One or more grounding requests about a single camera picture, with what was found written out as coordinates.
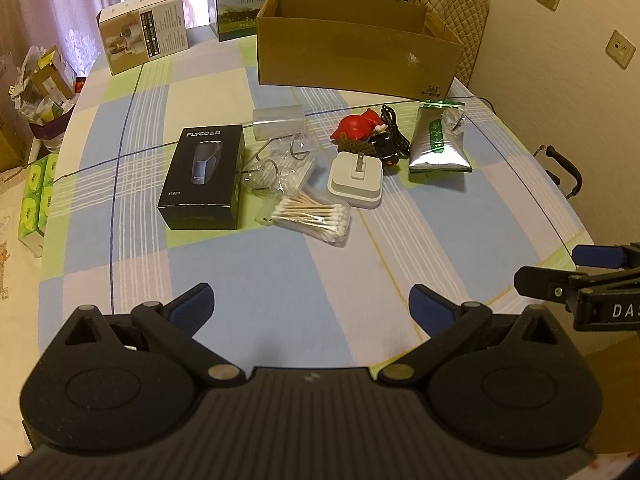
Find single wall socket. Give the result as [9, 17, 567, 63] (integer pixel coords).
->
[605, 29, 637, 70]

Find black handle object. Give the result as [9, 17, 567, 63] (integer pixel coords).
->
[533, 145, 584, 200]

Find quilted beige chair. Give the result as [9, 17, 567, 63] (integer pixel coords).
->
[409, 0, 490, 86]

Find white charger adapter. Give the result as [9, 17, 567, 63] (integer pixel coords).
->
[326, 152, 383, 209]

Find black shaver box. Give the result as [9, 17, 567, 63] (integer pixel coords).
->
[157, 125, 245, 231]

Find cotton swabs bag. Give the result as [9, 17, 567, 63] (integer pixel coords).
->
[255, 190, 352, 246]

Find green tissue pack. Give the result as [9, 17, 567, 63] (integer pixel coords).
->
[18, 153, 58, 258]

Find red doraemon toy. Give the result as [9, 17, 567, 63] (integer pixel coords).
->
[331, 108, 387, 141]

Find brown cardboard boxes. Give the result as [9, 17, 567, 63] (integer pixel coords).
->
[0, 54, 34, 171]

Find silver green tea bag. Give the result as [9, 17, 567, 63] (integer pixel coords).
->
[408, 101, 472, 174]

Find clear plastic cup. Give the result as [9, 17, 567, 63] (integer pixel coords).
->
[253, 104, 306, 141]

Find clear plastic bag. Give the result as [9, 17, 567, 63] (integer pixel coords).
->
[241, 133, 316, 195]

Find black cable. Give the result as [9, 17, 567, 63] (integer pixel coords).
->
[380, 103, 412, 158]

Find brown cardboard box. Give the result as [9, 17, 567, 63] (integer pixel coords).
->
[256, 0, 463, 100]

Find white beige product box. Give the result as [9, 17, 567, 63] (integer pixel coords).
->
[96, 0, 189, 75]

